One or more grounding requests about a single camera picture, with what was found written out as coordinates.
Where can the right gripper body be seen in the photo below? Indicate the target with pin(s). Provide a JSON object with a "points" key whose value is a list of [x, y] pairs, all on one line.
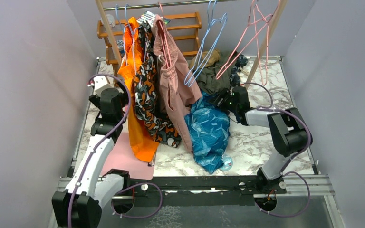
{"points": [[226, 102]]}

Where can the blue patterned shorts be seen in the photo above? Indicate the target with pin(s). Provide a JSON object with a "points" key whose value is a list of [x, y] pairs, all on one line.
{"points": [[209, 131]]}

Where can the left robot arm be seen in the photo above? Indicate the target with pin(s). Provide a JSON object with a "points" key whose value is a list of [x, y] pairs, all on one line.
{"points": [[80, 204]]}

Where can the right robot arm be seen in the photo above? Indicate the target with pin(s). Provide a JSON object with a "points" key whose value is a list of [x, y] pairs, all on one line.
{"points": [[290, 135]]}

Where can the pink shorts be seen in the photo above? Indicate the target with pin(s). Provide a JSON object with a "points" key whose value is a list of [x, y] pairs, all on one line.
{"points": [[177, 96]]}

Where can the camouflage patterned shorts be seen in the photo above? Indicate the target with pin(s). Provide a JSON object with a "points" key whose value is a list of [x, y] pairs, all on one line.
{"points": [[148, 104]]}

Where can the orange shorts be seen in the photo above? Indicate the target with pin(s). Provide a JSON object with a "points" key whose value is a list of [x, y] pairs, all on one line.
{"points": [[142, 145]]}

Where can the hanger holding pink shorts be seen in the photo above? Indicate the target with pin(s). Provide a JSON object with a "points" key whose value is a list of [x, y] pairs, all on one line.
{"points": [[165, 45]]}

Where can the dark navy patterned garment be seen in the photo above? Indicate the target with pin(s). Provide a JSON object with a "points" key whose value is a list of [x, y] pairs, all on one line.
{"points": [[240, 63]]}

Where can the tan garment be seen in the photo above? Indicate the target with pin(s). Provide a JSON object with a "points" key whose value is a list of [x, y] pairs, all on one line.
{"points": [[205, 59]]}

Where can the wooden shelf unit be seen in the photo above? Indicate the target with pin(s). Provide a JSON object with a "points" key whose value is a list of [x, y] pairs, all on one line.
{"points": [[184, 29]]}

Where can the marker pen pack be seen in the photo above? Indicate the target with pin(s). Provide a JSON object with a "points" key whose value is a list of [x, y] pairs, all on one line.
{"points": [[147, 17]]}

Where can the pink mat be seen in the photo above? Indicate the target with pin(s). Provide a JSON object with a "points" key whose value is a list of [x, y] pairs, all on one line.
{"points": [[123, 158]]}

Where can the blue lidded jar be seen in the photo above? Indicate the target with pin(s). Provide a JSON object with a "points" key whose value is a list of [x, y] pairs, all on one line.
{"points": [[120, 46]]}

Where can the clear plastic cup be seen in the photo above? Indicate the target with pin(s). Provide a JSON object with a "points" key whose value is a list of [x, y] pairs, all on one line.
{"points": [[111, 20]]}

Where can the wooden clothes rack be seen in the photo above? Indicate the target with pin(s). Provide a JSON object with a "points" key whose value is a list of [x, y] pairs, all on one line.
{"points": [[102, 9]]}

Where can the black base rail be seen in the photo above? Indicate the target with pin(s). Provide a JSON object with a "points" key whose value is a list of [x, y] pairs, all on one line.
{"points": [[194, 191]]}

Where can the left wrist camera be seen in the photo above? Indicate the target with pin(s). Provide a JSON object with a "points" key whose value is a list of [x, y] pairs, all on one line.
{"points": [[99, 84]]}

